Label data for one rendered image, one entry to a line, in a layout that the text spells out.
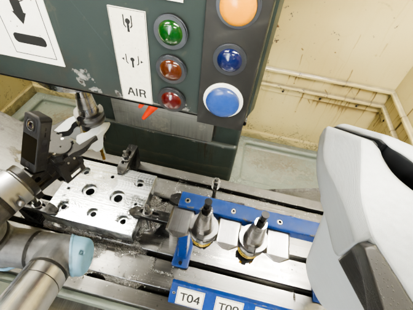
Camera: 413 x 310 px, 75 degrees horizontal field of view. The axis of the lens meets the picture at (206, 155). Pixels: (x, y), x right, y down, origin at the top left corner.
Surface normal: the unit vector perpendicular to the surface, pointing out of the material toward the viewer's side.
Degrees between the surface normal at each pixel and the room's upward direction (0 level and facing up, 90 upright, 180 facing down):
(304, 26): 90
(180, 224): 0
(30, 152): 60
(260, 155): 0
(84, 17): 90
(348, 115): 90
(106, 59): 90
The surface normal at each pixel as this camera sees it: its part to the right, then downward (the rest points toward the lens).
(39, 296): 0.81, -0.51
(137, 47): -0.21, 0.73
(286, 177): 0.09, -0.66
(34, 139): -0.42, 0.19
